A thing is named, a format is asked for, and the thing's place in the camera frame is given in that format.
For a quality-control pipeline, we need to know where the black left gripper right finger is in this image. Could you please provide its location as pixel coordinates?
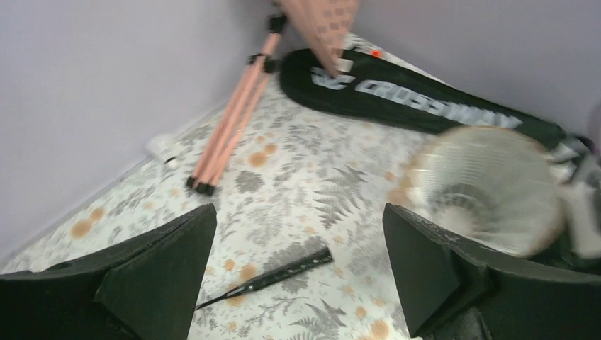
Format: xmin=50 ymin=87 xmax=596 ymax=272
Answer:
xmin=382 ymin=203 xmax=600 ymax=339

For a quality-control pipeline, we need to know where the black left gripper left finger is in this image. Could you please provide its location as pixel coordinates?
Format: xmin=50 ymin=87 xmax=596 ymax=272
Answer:
xmin=1 ymin=204 xmax=217 ymax=339

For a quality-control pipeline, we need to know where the white shuttlecock tube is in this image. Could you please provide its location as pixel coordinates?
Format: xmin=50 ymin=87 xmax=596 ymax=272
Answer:
xmin=402 ymin=125 xmax=600 ymax=260

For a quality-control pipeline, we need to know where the pink music stand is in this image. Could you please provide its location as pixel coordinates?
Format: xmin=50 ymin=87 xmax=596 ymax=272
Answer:
xmin=185 ymin=0 xmax=360 ymax=197

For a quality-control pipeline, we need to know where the white shuttlecock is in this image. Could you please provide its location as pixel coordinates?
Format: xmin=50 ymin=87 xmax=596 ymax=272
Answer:
xmin=145 ymin=134 xmax=180 ymax=170

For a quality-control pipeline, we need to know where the black badminton racket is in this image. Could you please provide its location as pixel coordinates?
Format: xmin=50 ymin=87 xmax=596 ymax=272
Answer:
xmin=195 ymin=247 xmax=333 ymax=310

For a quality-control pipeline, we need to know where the floral tablecloth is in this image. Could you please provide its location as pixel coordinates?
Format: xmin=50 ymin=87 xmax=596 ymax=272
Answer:
xmin=0 ymin=33 xmax=601 ymax=340

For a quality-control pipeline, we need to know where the black racket bag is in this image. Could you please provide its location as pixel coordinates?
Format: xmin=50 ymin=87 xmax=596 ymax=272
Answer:
xmin=279 ymin=49 xmax=572 ymax=149

